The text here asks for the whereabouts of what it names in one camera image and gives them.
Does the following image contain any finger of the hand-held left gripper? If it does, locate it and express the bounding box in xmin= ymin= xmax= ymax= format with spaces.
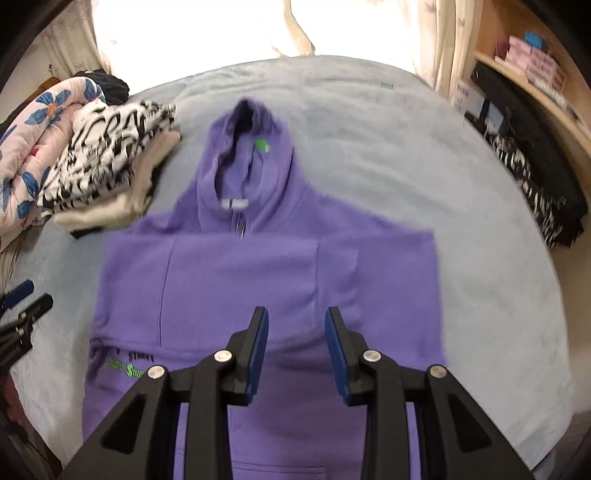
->
xmin=0 ymin=280 xmax=35 ymax=311
xmin=0 ymin=294 xmax=54 ymax=370

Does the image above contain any purple zip hoodie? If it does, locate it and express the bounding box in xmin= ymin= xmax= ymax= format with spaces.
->
xmin=82 ymin=97 xmax=447 ymax=480

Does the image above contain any black and white patterned cloth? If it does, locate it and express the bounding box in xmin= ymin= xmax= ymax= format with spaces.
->
xmin=488 ymin=133 xmax=563 ymax=248

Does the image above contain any black knitted cloth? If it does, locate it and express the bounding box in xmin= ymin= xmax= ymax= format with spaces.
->
xmin=73 ymin=69 xmax=131 ymax=107

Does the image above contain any white printed box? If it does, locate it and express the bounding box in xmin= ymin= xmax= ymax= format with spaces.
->
xmin=451 ymin=78 xmax=486 ymax=117

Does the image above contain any pink drawer box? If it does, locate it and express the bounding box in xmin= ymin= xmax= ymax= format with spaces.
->
xmin=493 ymin=34 xmax=567 ymax=96

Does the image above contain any black and white printed garment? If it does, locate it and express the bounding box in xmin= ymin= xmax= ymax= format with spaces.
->
xmin=37 ymin=100 xmax=177 ymax=219

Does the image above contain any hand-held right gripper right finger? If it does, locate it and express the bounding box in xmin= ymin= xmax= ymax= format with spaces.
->
xmin=324 ymin=307 xmax=536 ymax=480

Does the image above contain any long black bag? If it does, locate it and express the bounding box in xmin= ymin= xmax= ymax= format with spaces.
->
xmin=470 ymin=61 xmax=590 ymax=251

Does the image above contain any pink floral quilt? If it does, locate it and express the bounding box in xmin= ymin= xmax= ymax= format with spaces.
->
xmin=0 ymin=76 xmax=108 ymax=253

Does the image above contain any cream folded garment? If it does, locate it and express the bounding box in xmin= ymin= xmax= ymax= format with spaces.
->
xmin=54 ymin=130 xmax=182 ymax=234

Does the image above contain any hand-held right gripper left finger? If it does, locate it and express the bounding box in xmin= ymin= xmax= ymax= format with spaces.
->
xmin=69 ymin=306 xmax=269 ymax=480

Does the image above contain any wooden wall shelf unit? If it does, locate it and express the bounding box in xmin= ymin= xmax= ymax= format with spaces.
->
xmin=472 ymin=0 xmax=591 ymax=186

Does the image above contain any grey bed blanket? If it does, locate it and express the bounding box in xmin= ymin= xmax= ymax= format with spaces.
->
xmin=0 ymin=54 xmax=579 ymax=480

